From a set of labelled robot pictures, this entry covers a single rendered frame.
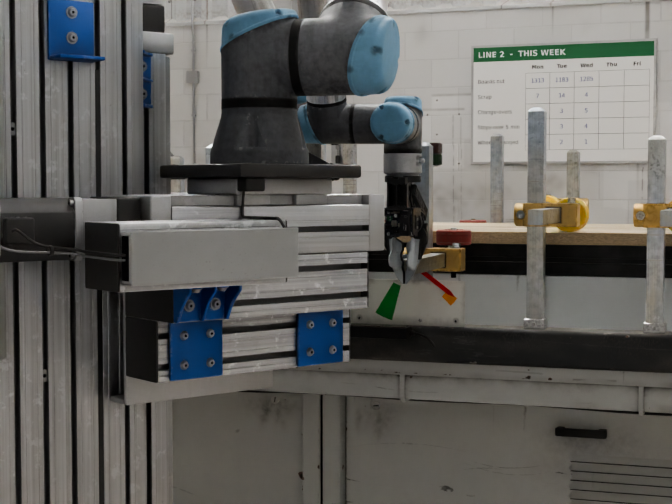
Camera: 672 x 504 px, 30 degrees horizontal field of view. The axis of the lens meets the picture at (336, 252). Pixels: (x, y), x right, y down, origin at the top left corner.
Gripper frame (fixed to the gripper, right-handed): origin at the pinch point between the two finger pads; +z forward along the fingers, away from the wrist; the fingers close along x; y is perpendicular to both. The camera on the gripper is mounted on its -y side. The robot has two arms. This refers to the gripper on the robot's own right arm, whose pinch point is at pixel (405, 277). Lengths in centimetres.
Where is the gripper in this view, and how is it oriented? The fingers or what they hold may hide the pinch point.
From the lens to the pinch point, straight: 248.6
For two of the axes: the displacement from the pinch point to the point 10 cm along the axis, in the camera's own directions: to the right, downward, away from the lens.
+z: 0.0, 10.0, 0.5
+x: 9.5, 0.2, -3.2
